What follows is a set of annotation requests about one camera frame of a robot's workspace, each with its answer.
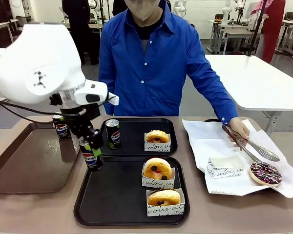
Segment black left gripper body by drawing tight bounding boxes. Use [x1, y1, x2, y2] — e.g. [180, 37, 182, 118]
[60, 103, 101, 137]

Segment black Pepsi can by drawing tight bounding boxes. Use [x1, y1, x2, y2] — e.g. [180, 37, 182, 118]
[51, 114, 72, 142]
[105, 118, 122, 150]
[78, 137, 104, 172]

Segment yellow glazed donut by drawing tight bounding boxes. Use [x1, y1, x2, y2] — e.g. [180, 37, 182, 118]
[146, 130, 170, 144]

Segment silver metal tongs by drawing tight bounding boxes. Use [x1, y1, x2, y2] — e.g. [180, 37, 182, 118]
[221, 124, 281, 163]

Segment person's left forearm blue sleeve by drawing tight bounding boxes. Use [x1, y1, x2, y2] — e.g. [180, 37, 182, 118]
[204, 78, 239, 124]

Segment person's left hand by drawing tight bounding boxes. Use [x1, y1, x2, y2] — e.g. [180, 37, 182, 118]
[226, 117, 251, 147]

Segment black square tray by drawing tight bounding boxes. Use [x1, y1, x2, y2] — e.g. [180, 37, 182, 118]
[73, 156, 190, 226]
[99, 117, 178, 157]

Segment brown plastic tray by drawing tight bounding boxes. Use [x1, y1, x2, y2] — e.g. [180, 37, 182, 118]
[0, 121, 82, 195]

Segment person's torso blue shirt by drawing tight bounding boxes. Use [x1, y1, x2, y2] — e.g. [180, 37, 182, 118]
[98, 0, 239, 124]

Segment person in black clothes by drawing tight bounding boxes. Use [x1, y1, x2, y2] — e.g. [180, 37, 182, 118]
[62, 0, 100, 66]
[111, 0, 129, 17]

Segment white paper sheet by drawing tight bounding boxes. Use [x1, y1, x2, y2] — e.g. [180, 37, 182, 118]
[182, 118, 293, 199]

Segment black tray under paper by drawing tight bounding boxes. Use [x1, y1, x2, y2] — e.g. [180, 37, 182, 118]
[185, 118, 281, 195]

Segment beige face mask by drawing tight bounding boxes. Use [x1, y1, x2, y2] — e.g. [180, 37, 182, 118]
[128, 6, 162, 28]

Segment wooden background desk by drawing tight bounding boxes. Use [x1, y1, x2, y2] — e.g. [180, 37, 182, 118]
[0, 19, 19, 44]

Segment white printed paper donut box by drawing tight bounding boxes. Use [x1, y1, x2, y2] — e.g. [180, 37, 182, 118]
[207, 156, 245, 180]

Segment white background table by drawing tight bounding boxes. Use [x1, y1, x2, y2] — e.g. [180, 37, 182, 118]
[208, 19, 262, 55]

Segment chocolate sprinkle donut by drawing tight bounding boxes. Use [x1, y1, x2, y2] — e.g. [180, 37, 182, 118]
[249, 161, 283, 187]

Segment black stand pole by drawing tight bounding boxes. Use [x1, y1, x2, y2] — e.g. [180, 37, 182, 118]
[246, 0, 270, 58]

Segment person in red dress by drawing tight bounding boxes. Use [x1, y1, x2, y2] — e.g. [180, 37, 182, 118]
[250, 0, 287, 64]

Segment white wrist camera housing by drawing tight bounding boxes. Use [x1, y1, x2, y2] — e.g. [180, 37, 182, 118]
[74, 81, 120, 106]

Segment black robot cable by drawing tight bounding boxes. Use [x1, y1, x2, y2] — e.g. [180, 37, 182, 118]
[0, 96, 87, 117]

